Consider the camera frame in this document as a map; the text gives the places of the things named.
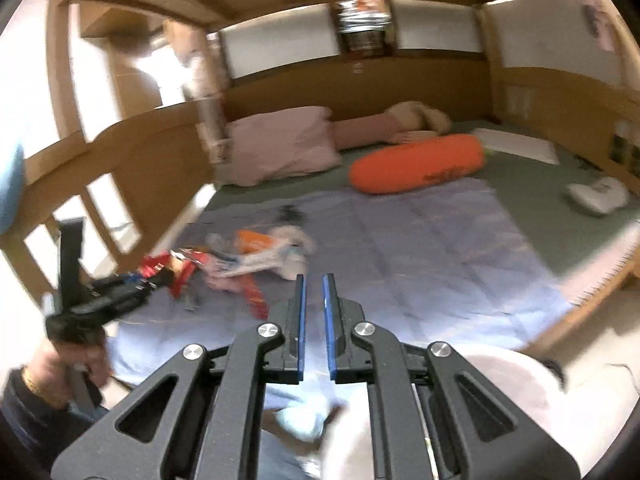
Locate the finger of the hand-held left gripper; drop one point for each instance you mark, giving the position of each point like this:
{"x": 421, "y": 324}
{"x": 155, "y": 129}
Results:
{"x": 135, "y": 281}
{"x": 132, "y": 301}

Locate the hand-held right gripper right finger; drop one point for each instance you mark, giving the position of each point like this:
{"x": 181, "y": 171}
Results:
{"x": 328, "y": 320}

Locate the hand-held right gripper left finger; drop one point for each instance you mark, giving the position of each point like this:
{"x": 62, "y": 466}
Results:
{"x": 300, "y": 320}

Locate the red snack wrapper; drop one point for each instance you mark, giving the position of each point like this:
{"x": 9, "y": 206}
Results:
{"x": 180, "y": 267}

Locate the dark green wrapper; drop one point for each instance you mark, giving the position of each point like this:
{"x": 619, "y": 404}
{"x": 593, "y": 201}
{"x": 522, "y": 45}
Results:
{"x": 290, "y": 213}

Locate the white plastic bag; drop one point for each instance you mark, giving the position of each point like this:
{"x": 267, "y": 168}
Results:
{"x": 480, "y": 375}

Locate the person's left forearm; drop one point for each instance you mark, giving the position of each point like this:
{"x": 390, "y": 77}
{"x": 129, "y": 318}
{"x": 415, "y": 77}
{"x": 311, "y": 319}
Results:
{"x": 35, "y": 425}

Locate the person's left hand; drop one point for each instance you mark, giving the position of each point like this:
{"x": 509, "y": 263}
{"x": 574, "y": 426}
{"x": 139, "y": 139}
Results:
{"x": 50, "y": 367}

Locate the red orange wrapper strip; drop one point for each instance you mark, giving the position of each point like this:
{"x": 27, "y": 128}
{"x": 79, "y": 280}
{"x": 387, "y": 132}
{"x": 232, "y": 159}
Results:
{"x": 256, "y": 300}

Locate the white crumpled tissue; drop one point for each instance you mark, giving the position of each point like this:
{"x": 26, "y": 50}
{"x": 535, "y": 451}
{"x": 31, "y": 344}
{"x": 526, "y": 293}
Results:
{"x": 295, "y": 252}

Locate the orange snack packet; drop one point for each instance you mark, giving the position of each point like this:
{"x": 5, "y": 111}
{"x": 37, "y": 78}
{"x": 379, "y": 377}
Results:
{"x": 252, "y": 241}

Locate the light blue wrapper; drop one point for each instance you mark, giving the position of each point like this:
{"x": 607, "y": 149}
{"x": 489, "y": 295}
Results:
{"x": 302, "y": 420}

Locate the blue checked blanket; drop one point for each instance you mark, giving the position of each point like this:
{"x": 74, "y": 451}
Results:
{"x": 410, "y": 255}

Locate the blue round object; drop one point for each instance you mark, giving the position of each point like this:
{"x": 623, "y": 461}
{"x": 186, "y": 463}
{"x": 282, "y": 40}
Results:
{"x": 10, "y": 190}

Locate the person's jeans leg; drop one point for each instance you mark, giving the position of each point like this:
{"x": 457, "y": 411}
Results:
{"x": 285, "y": 460}

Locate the pink pillow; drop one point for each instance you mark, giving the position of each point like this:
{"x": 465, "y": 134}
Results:
{"x": 280, "y": 145}

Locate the orange bolster pillow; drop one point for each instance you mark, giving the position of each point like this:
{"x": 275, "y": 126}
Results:
{"x": 420, "y": 162}

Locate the striped plush doll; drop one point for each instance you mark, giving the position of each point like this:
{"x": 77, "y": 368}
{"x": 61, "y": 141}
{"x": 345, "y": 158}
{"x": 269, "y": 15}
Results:
{"x": 380, "y": 130}

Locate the green bed sheet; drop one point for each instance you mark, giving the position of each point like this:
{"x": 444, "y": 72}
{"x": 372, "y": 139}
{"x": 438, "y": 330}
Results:
{"x": 545, "y": 215}

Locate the white flat pillow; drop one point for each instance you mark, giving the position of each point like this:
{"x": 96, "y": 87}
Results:
{"x": 517, "y": 144}

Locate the white cloth pouch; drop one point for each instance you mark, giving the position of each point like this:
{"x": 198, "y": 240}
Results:
{"x": 597, "y": 196}

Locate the shelf of books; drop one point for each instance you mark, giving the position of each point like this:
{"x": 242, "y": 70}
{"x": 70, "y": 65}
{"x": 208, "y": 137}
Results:
{"x": 362, "y": 25}

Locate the green sticker strip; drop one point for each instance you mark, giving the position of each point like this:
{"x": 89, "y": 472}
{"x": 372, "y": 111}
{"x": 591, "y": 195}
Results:
{"x": 622, "y": 152}

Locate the wooden bed frame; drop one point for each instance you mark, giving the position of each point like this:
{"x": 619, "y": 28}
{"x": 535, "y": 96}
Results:
{"x": 150, "y": 145}

